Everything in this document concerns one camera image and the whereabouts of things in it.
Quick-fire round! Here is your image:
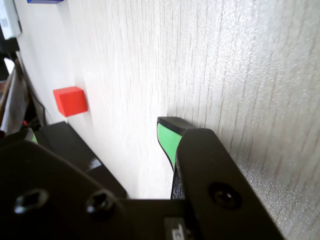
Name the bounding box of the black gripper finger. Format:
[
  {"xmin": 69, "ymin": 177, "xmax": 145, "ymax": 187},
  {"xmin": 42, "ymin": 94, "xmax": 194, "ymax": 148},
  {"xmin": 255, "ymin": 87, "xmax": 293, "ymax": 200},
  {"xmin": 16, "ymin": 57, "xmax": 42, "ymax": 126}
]
[
  {"xmin": 0, "ymin": 127, "xmax": 131, "ymax": 240},
  {"xmin": 156, "ymin": 116, "xmax": 286, "ymax": 240}
]

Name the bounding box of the red wooden cube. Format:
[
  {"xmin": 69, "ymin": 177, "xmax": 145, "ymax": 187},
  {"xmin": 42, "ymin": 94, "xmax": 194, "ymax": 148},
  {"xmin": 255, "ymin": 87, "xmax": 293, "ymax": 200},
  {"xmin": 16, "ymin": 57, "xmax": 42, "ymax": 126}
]
[{"xmin": 52, "ymin": 86, "xmax": 89, "ymax": 118}]

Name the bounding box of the blue wooden cube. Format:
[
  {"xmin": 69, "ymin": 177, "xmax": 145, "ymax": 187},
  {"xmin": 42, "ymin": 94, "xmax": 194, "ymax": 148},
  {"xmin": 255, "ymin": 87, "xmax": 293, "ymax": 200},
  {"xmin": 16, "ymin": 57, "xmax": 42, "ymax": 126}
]
[{"xmin": 26, "ymin": 0, "xmax": 66, "ymax": 5}]

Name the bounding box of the white rectangular panel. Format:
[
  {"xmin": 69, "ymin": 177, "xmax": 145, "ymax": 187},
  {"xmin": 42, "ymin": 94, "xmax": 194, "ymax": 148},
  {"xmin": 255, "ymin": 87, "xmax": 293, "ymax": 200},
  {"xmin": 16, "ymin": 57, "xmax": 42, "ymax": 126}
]
[{"xmin": 0, "ymin": 0, "xmax": 23, "ymax": 40}]

